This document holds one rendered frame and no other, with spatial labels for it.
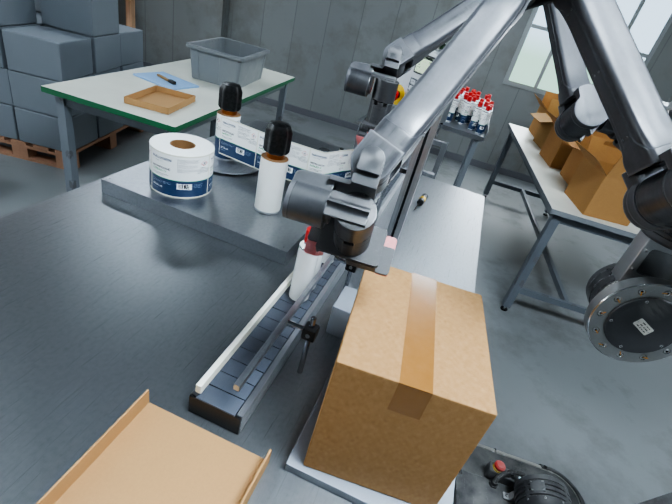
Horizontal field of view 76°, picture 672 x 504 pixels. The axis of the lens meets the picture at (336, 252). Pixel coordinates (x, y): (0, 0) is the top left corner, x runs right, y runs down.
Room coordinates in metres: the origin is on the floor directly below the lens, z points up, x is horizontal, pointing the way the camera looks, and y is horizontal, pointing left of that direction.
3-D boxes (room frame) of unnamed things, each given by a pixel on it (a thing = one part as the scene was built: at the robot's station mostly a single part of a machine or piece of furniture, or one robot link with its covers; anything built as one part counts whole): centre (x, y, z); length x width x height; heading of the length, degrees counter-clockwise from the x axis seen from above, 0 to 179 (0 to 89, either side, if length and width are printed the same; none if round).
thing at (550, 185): (3.40, -1.63, 0.39); 2.20 x 0.80 x 0.78; 174
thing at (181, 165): (1.29, 0.57, 0.95); 0.20 x 0.20 x 0.14
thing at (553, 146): (3.39, -1.51, 0.97); 0.45 x 0.44 x 0.37; 87
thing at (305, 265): (0.86, 0.06, 0.98); 0.05 x 0.05 x 0.20
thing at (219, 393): (1.30, -0.02, 0.86); 1.65 x 0.08 x 0.04; 168
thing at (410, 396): (0.58, -0.17, 0.99); 0.30 x 0.24 x 0.27; 175
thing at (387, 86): (1.10, -0.01, 1.38); 0.07 x 0.06 x 0.07; 85
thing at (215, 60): (3.23, 1.10, 0.91); 0.60 x 0.40 x 0.22; 178
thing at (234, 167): (1.59, 0.53, 0.89); 0.31 x 0.31 x 0.01
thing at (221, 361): (1.03, 0.07, 0.90); 1.07 x 0.01 x 0.02; 168
